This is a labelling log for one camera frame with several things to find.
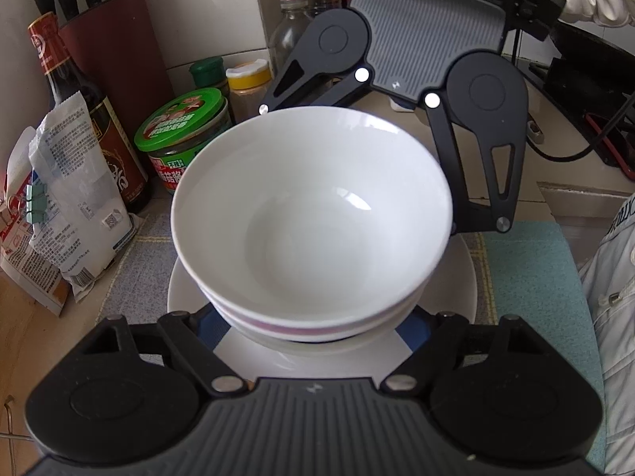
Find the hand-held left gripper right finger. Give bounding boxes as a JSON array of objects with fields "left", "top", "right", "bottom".
[{"left": 381, "top": 305, "right": 541, "bottom": 398}]

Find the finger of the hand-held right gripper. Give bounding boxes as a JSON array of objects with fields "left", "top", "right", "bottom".
[
  {"left": 258, "top": 56, "right": 373, "bottom": 116},
  {"left": 424, "top": 90, "right": 527, "bottom": 235}
]

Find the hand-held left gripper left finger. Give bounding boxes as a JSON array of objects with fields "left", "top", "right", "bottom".
[{"left": 94, "top": 305, "right": 246, "bottom": 398}]

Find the white floral plate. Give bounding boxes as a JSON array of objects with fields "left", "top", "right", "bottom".
[{"left": 167, "top": 235, "right": 478, "bottom": 378}]

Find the white bowl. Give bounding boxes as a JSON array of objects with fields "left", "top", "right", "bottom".
[
  {"left": 170, "top": 106, "right": 454, "bottom": 325},
  {"left": 198, "top": 268, "right": 430, "bottom": 344}
]

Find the yellow-lid spice jar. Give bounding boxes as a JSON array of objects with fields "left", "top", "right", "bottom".
[{"left": 225, "top": 58, "right": 273, "bottom": 125}]

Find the clear red-cap glass bottle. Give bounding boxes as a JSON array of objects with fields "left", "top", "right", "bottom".
[{"left": 268, "top": 0, "right": 318, "bottom": 66}]

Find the small green-cap jar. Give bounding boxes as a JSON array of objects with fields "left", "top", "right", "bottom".
[{"left": 189, "top": 57, "right": 230, "bottom": 98}]

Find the grey checked table mat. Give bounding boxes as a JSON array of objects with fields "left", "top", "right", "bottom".
[{"left": 87, "top": 211, "right": 608, "bottom": 472}]

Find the green-lid sauce jar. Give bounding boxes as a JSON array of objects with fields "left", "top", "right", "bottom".
[{"left": 134, "top": 88, "right": 234, "bottom": 196}]

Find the person's white jacket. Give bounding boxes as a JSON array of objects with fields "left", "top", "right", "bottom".
[{"left": 578, "top": 197, "right": 635, "bottom": 476}]

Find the dark red knife block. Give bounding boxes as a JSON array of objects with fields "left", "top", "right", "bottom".
[{"left": 58, "top": 0, "right": 175, "bottom": 179}]

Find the red white seasoning packet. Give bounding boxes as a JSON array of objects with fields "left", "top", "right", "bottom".
[{"left": 0, "top": 191, "right": 69, "bottom": 318}]

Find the dark soy sauce bottle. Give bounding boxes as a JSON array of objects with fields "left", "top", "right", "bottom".
[{"left": 27, "top": 12, "right": 152, "bottom": 214}]

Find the green binder clip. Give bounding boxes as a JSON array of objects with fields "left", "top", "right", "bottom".
[{"left": 27, "top": 183, "right": 48, "bottom": 222}]

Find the folded white bag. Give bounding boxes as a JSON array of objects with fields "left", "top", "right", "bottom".
[{"left": 4, "top": 126, "right": 38, "bottom": 200}]

